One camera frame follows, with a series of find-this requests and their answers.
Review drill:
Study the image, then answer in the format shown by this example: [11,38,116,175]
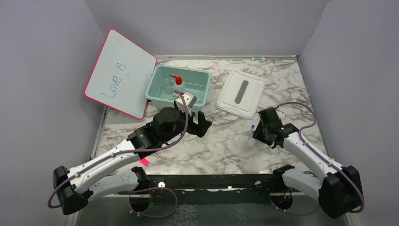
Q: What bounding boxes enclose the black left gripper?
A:
[161,100,212,144]

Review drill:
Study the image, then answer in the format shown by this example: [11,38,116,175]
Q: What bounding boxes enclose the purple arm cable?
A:
[47,89,190,218]
[270,102,365,216]

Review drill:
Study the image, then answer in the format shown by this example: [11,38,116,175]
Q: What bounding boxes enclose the teal plastic bin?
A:
[145,65,211,112]

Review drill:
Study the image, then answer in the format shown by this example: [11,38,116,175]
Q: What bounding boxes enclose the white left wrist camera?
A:
[174,92,197,116]

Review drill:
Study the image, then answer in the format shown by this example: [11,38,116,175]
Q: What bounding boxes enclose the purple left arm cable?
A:
[47,89,190,218]

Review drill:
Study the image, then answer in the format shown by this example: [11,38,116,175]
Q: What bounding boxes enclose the white squeeze bottle red nozzle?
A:
[169,75,186,94]

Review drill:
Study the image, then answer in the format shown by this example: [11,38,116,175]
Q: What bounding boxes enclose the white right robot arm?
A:
[253,107,365,218]

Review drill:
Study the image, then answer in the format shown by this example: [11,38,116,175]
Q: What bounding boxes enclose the white plastic bin lid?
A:
[215,71,266,120]

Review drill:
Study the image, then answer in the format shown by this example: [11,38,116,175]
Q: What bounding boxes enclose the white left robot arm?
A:
[48,107,212,215]

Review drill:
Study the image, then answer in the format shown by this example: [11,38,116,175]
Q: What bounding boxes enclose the pink framed whiteboard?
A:
[84,29,157,119]

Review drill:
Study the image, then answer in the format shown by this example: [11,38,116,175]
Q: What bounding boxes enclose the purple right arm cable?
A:
[270,102,365,216]

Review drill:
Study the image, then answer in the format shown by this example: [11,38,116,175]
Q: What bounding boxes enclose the small clear glass jar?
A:
[163,78,174,95]

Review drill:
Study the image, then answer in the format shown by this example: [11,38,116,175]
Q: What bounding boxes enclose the pink highlighter marker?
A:
[139,158,150,166]

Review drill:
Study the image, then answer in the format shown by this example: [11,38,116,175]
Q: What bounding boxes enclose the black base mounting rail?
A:
[86,167,303,207]

